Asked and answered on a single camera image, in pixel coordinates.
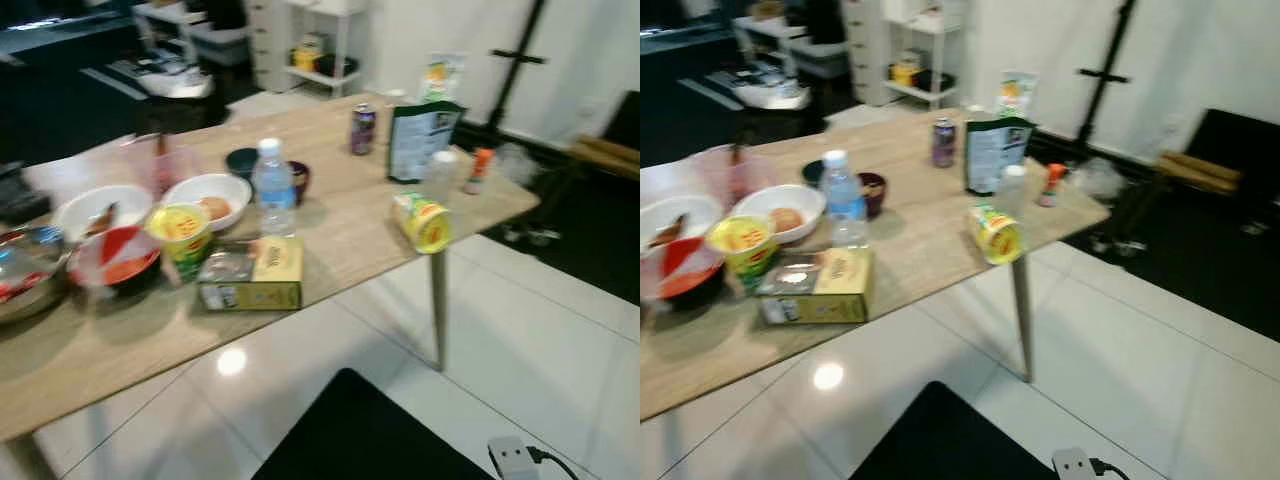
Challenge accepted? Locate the white bowl with brown food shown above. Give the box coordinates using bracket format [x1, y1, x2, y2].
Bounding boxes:
[55, 185, 155, 244]
[640, 195, 717, 251]

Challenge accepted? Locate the black bowl red white lid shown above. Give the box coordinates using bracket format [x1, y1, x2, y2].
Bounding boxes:
[68, 226, 162, 299]
[640, 237, 727, 313]

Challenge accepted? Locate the wooden bench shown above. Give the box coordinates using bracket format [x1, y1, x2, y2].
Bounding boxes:
[568, 135, 641, 183]
[1158, 150, 1243, 198]

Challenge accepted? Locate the yellow instant noodle cup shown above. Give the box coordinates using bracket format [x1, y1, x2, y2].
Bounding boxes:
[968, 203, 1024, 267]
[393, 192, 453, 255]
[706, 214, 780, 293]
[147, 203, 215, 283]

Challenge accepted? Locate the pink transparent jug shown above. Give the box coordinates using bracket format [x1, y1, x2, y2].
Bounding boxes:
[690, 143, 767, 207]
[122, 133, 201, 197]

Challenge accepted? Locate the black chair wheel base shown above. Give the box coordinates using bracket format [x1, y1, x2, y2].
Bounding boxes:
[1088, 230, 1153, 258]
[503, 222, 563, 248]

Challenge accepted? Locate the white bowl with bread bun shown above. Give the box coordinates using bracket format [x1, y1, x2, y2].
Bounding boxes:
[730, 185, 827, 247]
[162, 174, 253, 233]

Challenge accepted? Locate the clear plastic bag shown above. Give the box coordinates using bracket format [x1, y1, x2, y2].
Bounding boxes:
[1065, 157, 1128, 203]
[495, 143, 538, 188]

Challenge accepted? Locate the small orange capped bottle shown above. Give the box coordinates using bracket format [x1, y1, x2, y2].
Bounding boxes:
[464, 148, 496, 196]
[1037, 163, 1068, 210]

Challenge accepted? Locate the yellow green tea box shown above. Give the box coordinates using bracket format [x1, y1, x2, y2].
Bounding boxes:
[757, 247, 875, 327]
[197, 237, 305, 312]

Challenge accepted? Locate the clear jar white lid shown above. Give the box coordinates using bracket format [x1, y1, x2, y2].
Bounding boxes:
[1000, 164, 1030, 217]
[428, 150, 460, 205]

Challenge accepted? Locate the clear water bottle blue label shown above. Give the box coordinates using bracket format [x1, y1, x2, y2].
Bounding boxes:
[252, 138, 298, 239]
[822, 150, 870, 250]

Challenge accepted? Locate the black tripod stand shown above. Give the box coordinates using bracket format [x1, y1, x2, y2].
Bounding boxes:
[1076, 0, 1142, 151]
[485, 0, 550, 136]

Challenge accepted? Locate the grey metal table leg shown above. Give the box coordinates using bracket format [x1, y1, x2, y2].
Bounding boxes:
[1009, 255, 1035, 385]
[429, 250, 451, 373]

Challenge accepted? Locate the dark green snack bag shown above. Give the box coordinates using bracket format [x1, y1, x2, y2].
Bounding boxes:
[965, 115, 1039, 197]
[387, 100, 467, 185]

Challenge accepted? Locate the green yellow carton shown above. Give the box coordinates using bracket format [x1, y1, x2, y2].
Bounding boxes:
[420, 52, 468, 106]
[997, 70, 1042, 121]

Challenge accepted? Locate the white desk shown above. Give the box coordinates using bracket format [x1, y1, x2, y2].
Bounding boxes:
[735, 5, 851, 81]
[130, 0, 251, 69]

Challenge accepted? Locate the white drawer cabinet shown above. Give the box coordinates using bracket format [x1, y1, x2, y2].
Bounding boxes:
[245, 0, 301, 93]
[840, 0, 901, 107]

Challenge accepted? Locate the purple drink can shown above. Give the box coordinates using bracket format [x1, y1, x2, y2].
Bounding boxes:
[350, 103, 378, 156]
[931, 117, 959, 170]

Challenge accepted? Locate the white open shelf unit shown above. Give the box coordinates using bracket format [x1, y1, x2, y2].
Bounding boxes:
[885, 0, 967, 111]
[285, 0, 367, 98]

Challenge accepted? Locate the black square stool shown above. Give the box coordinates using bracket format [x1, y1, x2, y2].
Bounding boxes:
[250, 368, 493, 480]
[848, 380, 1063, 480]

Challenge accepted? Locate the shiny metal bowl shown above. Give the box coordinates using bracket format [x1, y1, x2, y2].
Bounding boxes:
[0, 226, 73, 324]

